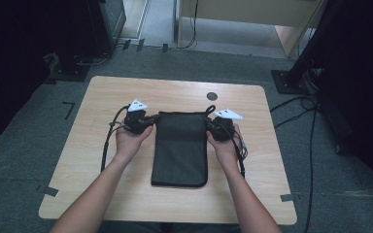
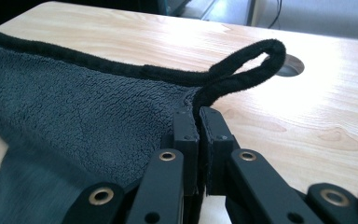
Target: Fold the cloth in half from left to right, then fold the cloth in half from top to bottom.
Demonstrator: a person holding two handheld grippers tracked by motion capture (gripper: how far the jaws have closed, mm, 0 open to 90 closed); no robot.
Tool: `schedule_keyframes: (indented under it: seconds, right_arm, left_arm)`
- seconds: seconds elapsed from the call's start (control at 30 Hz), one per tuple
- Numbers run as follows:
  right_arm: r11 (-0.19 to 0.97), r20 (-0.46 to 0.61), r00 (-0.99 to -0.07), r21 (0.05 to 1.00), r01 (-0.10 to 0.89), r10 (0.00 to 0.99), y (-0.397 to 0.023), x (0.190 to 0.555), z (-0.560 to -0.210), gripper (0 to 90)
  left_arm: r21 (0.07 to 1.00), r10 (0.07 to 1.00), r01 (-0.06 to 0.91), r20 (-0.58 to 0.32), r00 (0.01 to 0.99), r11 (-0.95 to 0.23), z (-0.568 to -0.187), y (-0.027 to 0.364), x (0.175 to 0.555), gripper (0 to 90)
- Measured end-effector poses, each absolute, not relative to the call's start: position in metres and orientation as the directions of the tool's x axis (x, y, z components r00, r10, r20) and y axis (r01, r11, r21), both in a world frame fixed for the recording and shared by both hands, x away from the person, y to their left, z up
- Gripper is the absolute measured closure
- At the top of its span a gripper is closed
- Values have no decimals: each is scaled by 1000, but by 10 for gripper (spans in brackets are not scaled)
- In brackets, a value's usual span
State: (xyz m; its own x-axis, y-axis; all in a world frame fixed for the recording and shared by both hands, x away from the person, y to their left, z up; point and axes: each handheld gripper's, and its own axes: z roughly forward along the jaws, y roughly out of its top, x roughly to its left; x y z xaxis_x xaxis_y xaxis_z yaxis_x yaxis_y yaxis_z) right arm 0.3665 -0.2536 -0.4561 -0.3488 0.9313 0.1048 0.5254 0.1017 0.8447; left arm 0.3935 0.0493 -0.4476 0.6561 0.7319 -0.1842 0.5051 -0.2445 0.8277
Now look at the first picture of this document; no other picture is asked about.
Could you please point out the black floor tape piece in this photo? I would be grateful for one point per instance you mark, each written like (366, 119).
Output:
(140, 45)
(126, 44)
(165, 48)

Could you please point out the light wooden desk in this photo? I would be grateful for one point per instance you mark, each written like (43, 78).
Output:
(249, 13)

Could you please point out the black metal stand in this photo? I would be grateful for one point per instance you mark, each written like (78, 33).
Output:
(299, 64)

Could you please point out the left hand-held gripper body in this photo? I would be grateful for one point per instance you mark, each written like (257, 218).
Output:
(136, 121)

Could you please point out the black angled floor tape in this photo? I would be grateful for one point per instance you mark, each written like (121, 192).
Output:
(69, 108)

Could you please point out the round dark table mark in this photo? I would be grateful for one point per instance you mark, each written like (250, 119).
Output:
(211, 96)

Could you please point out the dark curtain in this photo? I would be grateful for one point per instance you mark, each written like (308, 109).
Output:
(9, 64)
(362, 97)

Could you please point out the person's right hand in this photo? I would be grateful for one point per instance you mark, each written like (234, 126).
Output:
(225, 150)

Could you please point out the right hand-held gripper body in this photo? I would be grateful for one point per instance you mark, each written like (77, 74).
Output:
(223, 127)

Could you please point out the person's left hand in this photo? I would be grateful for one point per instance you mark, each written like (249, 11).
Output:
(129, 144)

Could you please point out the grey tape strip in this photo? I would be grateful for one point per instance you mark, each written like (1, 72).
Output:
(287, 197)
(50, 191)

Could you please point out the dark grey fabric pouch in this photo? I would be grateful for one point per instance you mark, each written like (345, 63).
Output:
(179, 149)

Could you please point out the black cabinet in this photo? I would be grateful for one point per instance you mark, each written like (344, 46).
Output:
(108, 22)

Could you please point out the black stand base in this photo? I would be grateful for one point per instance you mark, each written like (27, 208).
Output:
(69, 72)

